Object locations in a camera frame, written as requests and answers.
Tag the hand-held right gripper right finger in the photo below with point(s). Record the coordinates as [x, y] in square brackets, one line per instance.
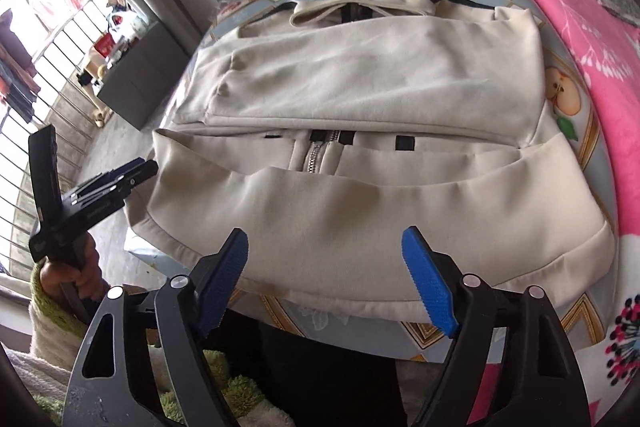
[430, 287]

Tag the dark grey cabinet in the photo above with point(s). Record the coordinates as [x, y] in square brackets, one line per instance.
[145, 77]

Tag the person's left hand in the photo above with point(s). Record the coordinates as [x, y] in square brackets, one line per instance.
[92, 277]

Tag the dark red hanging garment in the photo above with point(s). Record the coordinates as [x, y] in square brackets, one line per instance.
[17, 67]

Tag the pink floral blanket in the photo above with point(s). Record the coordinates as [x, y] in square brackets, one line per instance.
[575, 32]

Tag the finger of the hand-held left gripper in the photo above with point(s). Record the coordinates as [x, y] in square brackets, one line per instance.
[135, 177]
[117, 169]

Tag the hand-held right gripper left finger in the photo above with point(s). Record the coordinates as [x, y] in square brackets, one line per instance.
[222, 287]

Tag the person's fuzzy green robe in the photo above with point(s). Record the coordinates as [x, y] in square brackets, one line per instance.
[240, 387]

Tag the cream zip jacket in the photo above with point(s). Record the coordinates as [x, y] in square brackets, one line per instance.
[350, 72]

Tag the pile of colourful household containers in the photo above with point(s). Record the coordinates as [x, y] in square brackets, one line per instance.
[115, 42]

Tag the person's black trousers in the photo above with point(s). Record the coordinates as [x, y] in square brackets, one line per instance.
[325, 377]

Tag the metal balcony railing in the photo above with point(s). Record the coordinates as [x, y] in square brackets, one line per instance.
[75, 24]

